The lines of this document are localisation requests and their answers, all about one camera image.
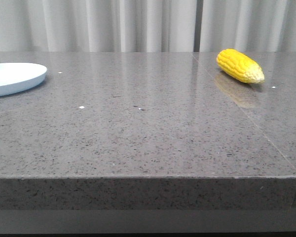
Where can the yellow corn cob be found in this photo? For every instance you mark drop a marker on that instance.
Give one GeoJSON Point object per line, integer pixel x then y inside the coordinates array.
{"type": "Point", "coordinates": [240, 66]}

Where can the light blue round plate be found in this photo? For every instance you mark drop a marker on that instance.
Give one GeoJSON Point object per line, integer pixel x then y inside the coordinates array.
{"type": "Point", "coordinates": [18, 77]}

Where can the white pleated curtain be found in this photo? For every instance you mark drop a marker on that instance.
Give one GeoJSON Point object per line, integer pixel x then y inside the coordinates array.
{"type": "Point", "coordinates": [147, 25]}

